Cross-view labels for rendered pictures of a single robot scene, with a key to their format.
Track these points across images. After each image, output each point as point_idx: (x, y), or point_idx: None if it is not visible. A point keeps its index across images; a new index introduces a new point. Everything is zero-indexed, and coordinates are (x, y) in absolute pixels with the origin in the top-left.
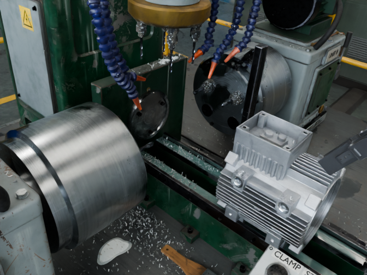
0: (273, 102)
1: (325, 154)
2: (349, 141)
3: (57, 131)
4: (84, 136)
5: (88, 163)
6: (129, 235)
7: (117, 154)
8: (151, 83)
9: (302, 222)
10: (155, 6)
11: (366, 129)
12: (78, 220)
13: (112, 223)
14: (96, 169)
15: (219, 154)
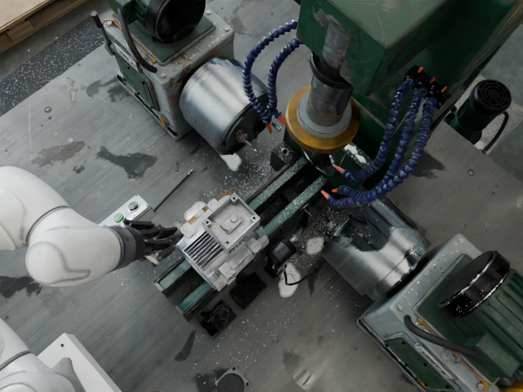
0: (338, 268)
1: (182, 233)
2: (159, 226)
3: (217, 81)
4: (216, 96)
5: (201, 104)
6: (243, 169)
7: (213, 120)
8: None
9: None
10: (293, 102)
11: (170, 242)
12: (183, 113)
13: (254, 157)
14: (201, 110)
15: None
